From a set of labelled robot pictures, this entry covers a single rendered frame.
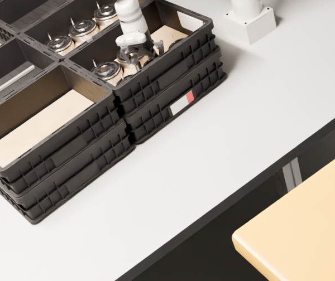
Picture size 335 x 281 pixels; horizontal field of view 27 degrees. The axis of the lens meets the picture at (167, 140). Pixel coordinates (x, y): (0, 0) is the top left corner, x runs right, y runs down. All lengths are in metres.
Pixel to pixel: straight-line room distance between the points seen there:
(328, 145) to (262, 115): 0.92
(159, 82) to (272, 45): 0.48
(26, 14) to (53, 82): 0.64
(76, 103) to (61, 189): 0.30
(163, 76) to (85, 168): 0.36
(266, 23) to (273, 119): 0.46
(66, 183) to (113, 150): 0.18
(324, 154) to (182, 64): 1.02
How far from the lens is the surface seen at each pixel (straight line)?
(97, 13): 2.58
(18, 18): 2.83
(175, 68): 2.14
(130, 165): 2.11
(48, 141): 1.96
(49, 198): 2.07
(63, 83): 2.27
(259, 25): 2.44
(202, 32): 2.17
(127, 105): 2.08
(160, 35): 2.38
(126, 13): 2.06
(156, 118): 2.18
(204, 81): 2.25
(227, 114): 2.17
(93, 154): 2.08
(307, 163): 2.96
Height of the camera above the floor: 2.07
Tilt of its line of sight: 40 degrees down
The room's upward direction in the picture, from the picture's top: 20 degrees counter-clockwise
